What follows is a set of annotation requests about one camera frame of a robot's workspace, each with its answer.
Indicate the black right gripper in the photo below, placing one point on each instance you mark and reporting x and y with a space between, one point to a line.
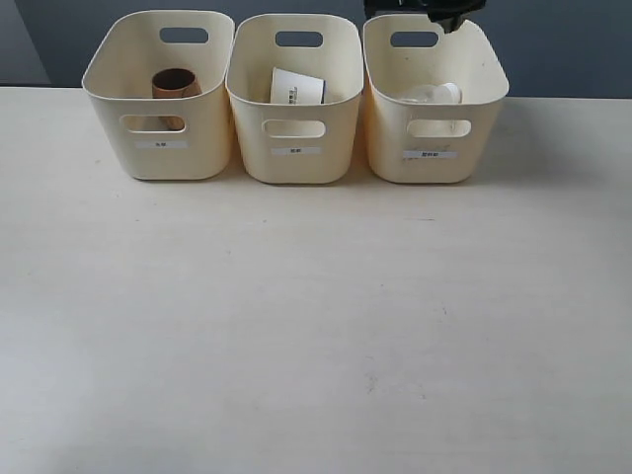
449 14

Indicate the clear plastic bottle white cap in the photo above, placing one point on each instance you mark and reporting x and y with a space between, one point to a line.
428 94

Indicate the white paper cup blue logo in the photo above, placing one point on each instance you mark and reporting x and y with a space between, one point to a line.
291 88

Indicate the brown wooden cup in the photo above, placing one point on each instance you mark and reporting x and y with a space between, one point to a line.
176 85

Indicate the cream right plastic bin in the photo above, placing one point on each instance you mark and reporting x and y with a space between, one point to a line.
405 50

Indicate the cream plastic bin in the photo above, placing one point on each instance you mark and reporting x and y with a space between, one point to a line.
293 144
405 50
164 139

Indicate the cream middle plastic bin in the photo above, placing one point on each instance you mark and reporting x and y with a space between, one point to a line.
293 144

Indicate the cream left plastic bin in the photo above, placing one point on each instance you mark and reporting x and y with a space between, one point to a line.
164 139

